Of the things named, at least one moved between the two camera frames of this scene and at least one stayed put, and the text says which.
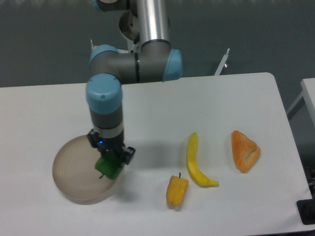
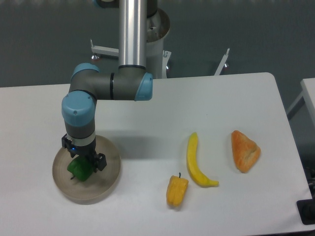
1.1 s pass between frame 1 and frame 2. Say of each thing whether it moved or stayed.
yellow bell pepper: stayed
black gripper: moved
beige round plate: stayed
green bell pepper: moved
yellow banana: stayed
